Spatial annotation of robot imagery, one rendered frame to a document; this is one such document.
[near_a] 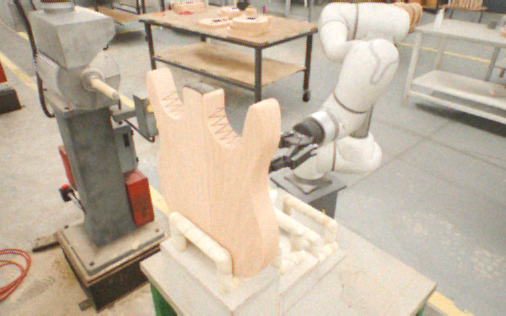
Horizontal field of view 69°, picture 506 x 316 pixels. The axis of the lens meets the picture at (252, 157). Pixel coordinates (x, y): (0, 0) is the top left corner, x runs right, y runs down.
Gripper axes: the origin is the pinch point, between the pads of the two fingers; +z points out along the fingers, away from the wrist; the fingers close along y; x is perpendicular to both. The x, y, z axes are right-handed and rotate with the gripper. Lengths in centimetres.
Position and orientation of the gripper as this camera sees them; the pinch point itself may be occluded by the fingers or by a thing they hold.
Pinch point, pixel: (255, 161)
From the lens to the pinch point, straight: 83.3
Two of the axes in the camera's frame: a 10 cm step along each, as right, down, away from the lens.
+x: 0.0, -8.6, -5.1
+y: -7.0, -3.7, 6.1
